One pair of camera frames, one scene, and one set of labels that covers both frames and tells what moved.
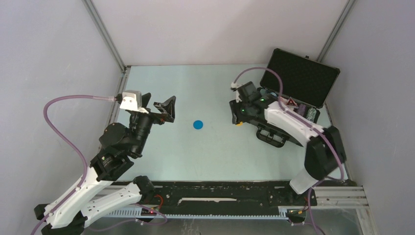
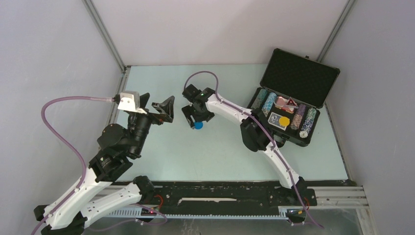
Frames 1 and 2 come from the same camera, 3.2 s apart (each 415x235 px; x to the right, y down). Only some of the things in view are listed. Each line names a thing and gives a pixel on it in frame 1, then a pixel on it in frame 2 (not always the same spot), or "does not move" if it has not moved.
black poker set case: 297,82 does not move
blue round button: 197,124 does not move
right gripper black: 238,116 -> 188,111
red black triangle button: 291,103 does not move
